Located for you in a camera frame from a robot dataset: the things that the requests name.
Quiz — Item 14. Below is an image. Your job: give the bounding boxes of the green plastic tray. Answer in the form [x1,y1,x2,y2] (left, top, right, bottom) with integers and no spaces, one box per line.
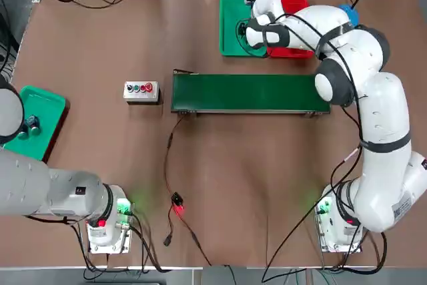
[219,0,268,57]
[1,85,67,162]

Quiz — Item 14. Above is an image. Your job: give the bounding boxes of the red plastic tray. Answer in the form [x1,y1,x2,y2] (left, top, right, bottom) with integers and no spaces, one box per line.
[266,0,316,59]

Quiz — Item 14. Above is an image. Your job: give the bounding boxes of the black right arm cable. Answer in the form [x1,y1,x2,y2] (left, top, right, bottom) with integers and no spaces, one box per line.
[261,13,368,282]

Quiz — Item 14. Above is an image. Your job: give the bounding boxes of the black module with red light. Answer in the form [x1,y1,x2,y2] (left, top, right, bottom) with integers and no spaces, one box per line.
[170,192,186,216]

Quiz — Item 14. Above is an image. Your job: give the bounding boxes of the green belt conveyor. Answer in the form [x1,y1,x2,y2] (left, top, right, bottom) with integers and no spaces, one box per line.
[171,68,332,119]

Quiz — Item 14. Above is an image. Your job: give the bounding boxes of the red black conveyor cable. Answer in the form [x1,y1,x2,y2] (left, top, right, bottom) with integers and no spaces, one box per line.
[163,116,186,199]

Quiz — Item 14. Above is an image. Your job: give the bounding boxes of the thin black red cable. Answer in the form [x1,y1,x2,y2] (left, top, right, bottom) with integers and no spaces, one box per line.
[178,213,214,268]

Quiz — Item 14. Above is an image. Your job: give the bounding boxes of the grey push-button control box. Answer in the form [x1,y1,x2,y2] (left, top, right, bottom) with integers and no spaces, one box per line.
[123,80,163,107]

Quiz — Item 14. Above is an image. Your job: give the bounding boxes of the black cable with plug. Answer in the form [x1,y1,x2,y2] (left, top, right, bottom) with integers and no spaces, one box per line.
[162,204,177,248]

